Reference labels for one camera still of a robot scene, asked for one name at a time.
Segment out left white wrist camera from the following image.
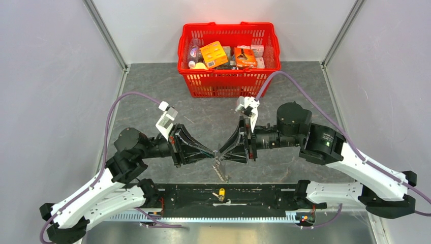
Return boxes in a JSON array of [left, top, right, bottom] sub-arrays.
[[156, 101, 178, 141]]

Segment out key with yellow tag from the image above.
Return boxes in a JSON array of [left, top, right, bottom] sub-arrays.
[[212, 188, 226, 202]]

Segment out plastic bottle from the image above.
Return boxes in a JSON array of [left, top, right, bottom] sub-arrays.
[[187, 38, 203, 69]]

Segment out orange black package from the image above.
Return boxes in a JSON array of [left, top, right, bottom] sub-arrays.
[[234, 47, 257, 69]]

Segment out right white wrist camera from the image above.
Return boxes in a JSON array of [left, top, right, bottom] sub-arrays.
[[235, 96, 260, 132]]

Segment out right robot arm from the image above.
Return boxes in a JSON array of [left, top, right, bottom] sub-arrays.
[[219, 102, 417, 219]]

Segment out red shopping basket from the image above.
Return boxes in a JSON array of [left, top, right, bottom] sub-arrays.
[[177, 22, 281, 98]]

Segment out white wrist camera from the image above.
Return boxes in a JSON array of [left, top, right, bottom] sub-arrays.
[[235, 96, 260, 132], [156, 101, 178, 141]]

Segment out orange box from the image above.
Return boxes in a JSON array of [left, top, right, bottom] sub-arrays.
[[200, 41, 228, 69]]

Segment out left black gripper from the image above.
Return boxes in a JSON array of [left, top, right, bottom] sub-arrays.
[[139, 122, 217, 167]]

